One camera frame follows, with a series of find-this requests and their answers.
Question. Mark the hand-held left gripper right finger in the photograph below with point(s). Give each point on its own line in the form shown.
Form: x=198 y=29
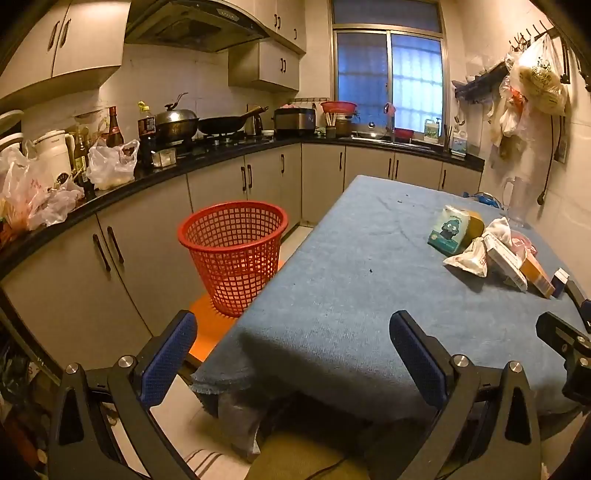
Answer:
x=418 y=360

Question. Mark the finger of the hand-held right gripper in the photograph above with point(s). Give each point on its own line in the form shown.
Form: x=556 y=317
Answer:
x=558 y=334
x=584 y=307

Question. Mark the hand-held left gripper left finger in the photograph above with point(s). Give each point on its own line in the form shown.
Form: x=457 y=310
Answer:
x=171 y=355

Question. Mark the blue and white box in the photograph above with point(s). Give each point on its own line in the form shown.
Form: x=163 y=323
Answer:
x=559 y=280

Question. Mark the red plastic mesh basket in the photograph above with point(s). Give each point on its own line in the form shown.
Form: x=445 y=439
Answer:
x=231 y=258

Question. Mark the orange plastic stool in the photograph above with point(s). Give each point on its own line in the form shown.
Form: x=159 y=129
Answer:
x=207 y=327

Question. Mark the orange cardboard box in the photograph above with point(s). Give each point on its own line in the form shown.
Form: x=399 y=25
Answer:
x=538 y=277

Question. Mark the white medicine box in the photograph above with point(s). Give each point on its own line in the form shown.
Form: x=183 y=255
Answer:
x=503 y=263

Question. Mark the blue tablecloth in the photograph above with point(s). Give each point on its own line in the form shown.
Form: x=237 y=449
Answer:
x=369 y=277

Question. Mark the white crumpled wrapper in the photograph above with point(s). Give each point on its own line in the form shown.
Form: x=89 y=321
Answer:
x=466 y=261

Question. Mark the crumpled pinkish plastic bag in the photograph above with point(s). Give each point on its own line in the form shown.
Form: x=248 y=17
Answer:
x=501 y=228

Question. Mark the lower kitchen cabinets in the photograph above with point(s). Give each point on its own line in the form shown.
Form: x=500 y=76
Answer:
x=152 y=240

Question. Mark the clear glass pitcher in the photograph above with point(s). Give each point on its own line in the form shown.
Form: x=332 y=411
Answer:
x=517 y=203

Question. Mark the teal cartoon snack packet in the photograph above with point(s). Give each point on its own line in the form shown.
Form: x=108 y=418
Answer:
x=448 y=230

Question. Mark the blue plastic bag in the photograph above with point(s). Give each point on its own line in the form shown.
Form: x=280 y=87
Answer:
x=485 y=199

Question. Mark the olive seat cushion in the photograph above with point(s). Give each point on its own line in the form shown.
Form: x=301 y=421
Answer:
x=300 y=457

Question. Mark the white plastic bag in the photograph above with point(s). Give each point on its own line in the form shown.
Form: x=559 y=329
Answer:
x=111 y=168

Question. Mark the small glass container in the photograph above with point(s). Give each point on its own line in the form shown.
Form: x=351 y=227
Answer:
x=165 y=158

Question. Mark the small white hanging bags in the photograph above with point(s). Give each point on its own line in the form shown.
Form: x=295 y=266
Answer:
x=508 y=115

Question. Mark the white and blue jug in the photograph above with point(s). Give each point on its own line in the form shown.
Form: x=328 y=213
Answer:
x=459 y=141

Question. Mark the cooking oil bottle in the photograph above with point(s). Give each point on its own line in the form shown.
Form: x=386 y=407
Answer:
x=82 y=161

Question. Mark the pile of plastic bags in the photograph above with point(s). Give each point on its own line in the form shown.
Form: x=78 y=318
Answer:
x=27 y=194

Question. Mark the black bottle yellow cap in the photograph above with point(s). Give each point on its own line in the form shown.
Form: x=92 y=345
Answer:
x=146 y=138

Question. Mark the gas stove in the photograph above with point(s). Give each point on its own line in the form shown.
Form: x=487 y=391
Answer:
x=217 y=138

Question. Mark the black kitchen countertop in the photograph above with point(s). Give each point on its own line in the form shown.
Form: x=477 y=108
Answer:
x=258 y=146

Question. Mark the red bowl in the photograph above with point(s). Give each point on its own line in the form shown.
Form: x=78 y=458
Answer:
x=404 y=134

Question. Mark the green detergent bottle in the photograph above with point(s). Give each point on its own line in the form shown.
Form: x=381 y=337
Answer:
x=431 y=131

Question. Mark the dark sauce bottle red label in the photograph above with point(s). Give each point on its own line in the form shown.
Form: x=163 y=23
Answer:
x=115 y=131

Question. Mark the steel wok with lid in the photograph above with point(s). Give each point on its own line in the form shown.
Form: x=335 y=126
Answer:
x=175 y=124

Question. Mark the large clear hanging bag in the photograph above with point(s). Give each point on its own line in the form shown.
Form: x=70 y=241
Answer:
x=542 y=78

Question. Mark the black wok pan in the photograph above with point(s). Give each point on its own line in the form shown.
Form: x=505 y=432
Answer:
x=221 y=123

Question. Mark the brown pot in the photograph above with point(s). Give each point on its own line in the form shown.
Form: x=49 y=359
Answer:
x=347 y=125

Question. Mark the steel electric kettle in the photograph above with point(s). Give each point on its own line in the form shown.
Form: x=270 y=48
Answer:
x=255 y=124

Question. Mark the chopstick holder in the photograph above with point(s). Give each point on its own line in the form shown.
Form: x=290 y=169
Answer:
x=330 y=129

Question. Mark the pink faucet attachment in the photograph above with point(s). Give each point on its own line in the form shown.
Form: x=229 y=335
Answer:
x=390 y=110

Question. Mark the black and silver rice cooker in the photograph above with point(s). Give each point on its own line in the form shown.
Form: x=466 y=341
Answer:
x=293 y=121

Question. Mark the red plastic basin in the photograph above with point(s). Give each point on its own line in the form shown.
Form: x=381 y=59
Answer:
x=339 y=107

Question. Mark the kitchen window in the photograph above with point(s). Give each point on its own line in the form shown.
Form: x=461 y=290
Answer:
x=364 y=78

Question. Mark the range hood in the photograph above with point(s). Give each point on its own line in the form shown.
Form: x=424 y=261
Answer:
x=194 y=23

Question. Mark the dark wall shelf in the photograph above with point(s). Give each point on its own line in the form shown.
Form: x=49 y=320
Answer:
x=480 y=83

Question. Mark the wall hook rail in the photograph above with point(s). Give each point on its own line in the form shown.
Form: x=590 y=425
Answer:
x=561 y=37

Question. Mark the upper wall cabinets beside window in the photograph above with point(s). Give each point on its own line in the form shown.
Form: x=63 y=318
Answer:
x=272 y=60

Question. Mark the wide upper wall cabinets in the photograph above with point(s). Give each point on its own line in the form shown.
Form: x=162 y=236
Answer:
x=60 y=41

